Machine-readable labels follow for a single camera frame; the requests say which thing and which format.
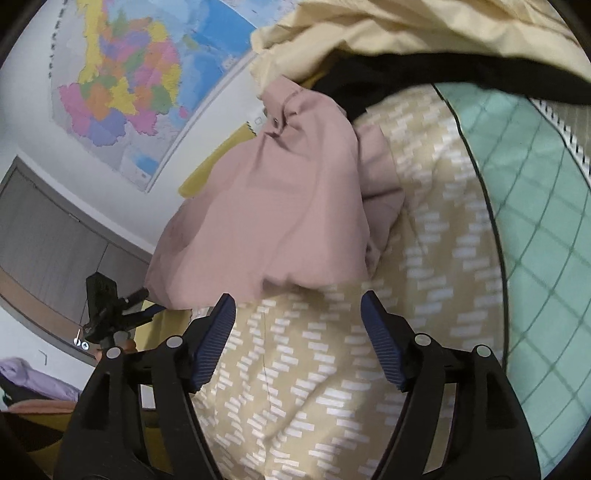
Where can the purple cloth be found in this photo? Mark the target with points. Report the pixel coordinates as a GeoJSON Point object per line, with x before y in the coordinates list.
{"type": "Point", "coordinates": [32, 376]}

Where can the cream jacket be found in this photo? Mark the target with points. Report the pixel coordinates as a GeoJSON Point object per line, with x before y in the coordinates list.
{"type": "Point", "coordinates": [392, 32]}

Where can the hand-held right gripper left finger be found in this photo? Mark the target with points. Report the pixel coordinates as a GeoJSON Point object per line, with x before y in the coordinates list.
{"type": "Point", "coordinates": [214, 341]}

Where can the white striped cloth edge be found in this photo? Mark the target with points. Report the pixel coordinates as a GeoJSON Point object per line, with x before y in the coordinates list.
{"type": "Point", "coordinates": [565, 134]}

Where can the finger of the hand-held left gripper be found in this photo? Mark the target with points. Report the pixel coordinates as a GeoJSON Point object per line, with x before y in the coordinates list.
{"type": "Point", "coordinates": [137, 296]}
{"type": "Point", "coordinates": [150, 311]}

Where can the pink zip jacket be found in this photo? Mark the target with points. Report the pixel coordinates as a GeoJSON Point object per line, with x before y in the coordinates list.
{"type": "Point", "coordinates": [286, 207]}

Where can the beige patterned blanket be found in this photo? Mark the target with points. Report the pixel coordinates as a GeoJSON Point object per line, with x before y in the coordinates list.
{"type": "Point", "coordinates": [323, 369]}

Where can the grey cabinet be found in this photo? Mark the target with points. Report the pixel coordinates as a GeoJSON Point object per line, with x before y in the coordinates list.
{"type": "Point", "coordinates": [46, 240]}

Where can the black garment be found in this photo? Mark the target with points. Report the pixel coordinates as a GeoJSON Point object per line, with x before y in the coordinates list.
{"type": "Point", "coordinates": [415, 74]}

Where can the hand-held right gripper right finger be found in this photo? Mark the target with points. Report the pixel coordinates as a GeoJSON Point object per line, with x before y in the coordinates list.
{"type": "Point", "coordinates": [383, 341]}

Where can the large colourful wall map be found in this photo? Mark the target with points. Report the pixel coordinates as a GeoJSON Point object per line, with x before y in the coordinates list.
{"type": "Point", "coordinates": [138, 69]}

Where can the green checked sheet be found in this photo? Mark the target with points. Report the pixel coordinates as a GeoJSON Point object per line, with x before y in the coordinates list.
{"type": "Point", "coordinates": [545, 230]}

